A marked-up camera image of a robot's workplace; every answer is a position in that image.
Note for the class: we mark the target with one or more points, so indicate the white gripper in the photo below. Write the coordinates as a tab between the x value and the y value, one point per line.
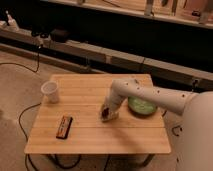
113	103

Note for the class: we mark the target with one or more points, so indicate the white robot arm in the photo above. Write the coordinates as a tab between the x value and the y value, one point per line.
196	141

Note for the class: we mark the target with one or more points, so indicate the white sponge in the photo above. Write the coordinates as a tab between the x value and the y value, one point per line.
112	115

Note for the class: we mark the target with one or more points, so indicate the green bowl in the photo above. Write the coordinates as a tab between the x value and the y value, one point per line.
141	107

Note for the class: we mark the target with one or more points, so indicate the wooden table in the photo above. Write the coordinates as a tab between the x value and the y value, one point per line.
81	97

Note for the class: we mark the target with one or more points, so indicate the brown black rectangular block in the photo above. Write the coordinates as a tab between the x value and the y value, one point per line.
64	127

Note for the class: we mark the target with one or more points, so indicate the black device on ledge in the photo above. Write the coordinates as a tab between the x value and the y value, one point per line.
59	35

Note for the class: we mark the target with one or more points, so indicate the white spray bottle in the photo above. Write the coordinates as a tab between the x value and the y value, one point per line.
12	22

